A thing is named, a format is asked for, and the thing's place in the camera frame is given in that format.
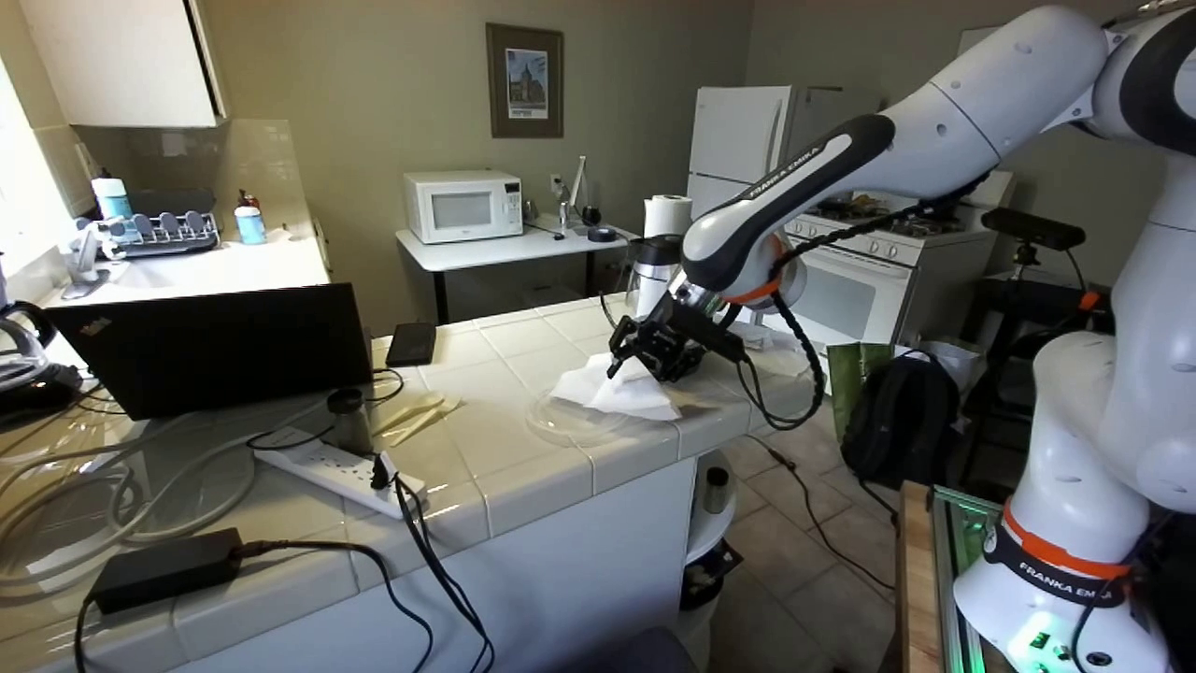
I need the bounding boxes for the black stereo camera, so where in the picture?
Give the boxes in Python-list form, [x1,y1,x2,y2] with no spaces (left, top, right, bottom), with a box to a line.
[979,207,1091,253]

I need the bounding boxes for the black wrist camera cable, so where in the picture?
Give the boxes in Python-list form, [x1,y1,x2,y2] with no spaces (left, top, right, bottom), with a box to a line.
[728,171,1001,433]

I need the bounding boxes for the green bin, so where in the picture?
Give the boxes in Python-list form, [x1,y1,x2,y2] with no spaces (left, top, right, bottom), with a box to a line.
[823,342,897,443]

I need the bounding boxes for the white kitchen cabinet counter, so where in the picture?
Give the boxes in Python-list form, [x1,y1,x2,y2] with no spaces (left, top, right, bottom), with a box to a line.
[39,231,335,313]

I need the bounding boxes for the black power brick cable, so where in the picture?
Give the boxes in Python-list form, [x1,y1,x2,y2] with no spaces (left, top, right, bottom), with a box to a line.
[235,534,441,673]

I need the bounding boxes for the white blue container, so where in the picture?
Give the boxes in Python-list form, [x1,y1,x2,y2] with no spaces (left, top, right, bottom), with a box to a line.
[86,171,138,228]

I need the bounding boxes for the black laptop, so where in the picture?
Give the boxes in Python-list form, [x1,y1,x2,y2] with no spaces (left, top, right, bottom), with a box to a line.
[46,282,376,422]

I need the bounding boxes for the black backpack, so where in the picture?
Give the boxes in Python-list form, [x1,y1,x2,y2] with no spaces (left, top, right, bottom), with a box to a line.
[842,351,964,494]

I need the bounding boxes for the black floor power cable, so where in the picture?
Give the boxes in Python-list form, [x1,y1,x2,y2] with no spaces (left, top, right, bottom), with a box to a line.
[743,433,899,604]

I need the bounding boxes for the glass electric kettle black lid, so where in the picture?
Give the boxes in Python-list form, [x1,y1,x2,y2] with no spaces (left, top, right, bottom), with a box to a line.
[619,231,687,331]

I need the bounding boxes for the small dark shelf item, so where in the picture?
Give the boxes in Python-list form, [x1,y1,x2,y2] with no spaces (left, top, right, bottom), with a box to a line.
[680,540,743,614]

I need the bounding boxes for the black power brick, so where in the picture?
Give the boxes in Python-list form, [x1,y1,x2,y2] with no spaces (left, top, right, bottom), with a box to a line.
[90,523,250,619]

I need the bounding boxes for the white microwave oven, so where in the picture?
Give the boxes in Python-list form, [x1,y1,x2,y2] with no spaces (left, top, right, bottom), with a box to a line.
[398,167,525,246]

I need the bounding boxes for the white table black legs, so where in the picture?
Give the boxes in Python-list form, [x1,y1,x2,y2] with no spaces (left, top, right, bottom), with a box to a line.
[391,223,630,324]

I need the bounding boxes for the grey dish rack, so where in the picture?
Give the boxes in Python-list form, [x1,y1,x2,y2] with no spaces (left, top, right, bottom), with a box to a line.
[76,207,223,267]

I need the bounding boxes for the brown framed wall picture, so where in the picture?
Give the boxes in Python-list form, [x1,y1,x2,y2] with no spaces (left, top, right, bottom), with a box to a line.
[480,20,566,141]

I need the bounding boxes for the white kitchen stove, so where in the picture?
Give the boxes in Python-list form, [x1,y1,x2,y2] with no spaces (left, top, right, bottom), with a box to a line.
[757,171,1017,356]

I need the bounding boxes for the blue liquid soap bottle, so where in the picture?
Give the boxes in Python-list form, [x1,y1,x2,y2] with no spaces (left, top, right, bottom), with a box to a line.
[230,189,272,251]

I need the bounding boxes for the white coiled cable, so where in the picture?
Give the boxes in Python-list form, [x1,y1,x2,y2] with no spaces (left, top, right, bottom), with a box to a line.
[0,408,272,592]

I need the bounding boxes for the black power strip cable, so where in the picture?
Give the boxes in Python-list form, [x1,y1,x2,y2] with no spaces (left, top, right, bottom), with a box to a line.
[365,452,499,673]

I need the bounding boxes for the white power strip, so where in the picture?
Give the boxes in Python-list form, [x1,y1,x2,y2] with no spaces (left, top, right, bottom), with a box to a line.
[254,433,428,523]

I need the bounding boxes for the black camera tripod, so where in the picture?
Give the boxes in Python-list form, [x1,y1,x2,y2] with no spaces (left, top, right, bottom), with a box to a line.
[995,241,1112,378]

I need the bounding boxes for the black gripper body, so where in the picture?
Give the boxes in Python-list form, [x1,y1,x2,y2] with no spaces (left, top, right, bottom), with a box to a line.
[630,295,708,386]

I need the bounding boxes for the small black flat box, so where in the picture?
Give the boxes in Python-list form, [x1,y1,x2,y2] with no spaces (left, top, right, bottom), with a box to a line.
[383,322,441,371]

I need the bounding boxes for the white refrigerator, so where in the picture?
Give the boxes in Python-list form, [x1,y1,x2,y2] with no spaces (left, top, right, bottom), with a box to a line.
[684,83,873,223]

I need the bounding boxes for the white paper towel roll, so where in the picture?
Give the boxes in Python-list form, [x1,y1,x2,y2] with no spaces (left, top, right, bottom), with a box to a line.
[637,190,693,245]

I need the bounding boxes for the white upper wall cabinet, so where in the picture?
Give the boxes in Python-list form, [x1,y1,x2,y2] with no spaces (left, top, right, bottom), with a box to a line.
[13,0,230,133]

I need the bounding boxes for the white cloth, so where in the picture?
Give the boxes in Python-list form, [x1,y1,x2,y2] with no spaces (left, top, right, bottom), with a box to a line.
[544,348,687,425]

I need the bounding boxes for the white desk lamp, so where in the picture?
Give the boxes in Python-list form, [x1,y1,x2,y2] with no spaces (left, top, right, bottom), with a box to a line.
[549,155,599,241]

